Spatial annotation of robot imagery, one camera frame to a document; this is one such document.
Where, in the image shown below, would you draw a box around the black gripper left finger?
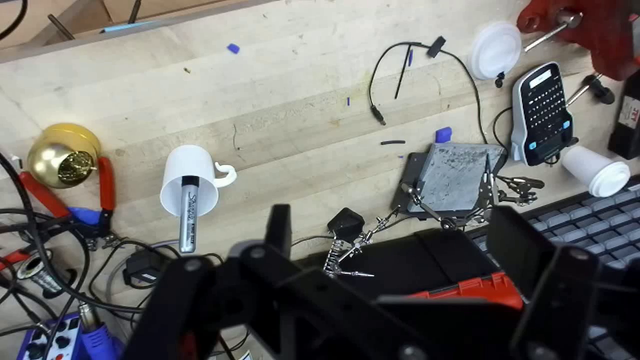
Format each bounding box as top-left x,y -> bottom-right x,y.
123,204 -> 293,360

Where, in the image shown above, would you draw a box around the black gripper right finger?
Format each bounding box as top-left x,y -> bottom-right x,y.
486,206 -> 600,360

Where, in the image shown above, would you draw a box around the grey black Sharpie marker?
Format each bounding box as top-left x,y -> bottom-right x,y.
181,177 -> 200,255

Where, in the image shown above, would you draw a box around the white paper cup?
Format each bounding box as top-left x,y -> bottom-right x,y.
560,145 -> 630,199

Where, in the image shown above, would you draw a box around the black keyboard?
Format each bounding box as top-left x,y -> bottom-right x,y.
524,178 -> 640,269

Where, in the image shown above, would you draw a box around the red black toolbox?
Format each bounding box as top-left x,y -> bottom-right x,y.
293,227 -> 529,317

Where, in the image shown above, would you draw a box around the helping hands soldering stand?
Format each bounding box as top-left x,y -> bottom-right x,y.
322,142 -> 507,276

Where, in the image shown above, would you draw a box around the gold brass wool tip cleaner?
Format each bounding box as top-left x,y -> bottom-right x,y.
27,123 -> 102,189

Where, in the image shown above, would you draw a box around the white plastic lid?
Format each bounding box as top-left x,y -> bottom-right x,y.
470,22 -> 522,81

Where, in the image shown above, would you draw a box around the red bench vise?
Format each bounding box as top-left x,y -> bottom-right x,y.
516,0 -> 640,81

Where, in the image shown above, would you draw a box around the black pen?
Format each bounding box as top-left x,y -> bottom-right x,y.
395,47 -> 413,100

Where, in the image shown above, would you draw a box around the red handled pliers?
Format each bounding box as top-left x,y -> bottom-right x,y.
18,157 -> 116,238

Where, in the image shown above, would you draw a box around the white plastic cup with handle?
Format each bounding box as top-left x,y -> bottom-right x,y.
161,145 -> 239,217

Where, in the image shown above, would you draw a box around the red handled cutters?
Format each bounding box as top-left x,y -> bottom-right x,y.
0,250 -> 32,272

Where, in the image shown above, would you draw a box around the black cable with clip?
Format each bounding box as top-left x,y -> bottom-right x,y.
367,35 -> 491,147

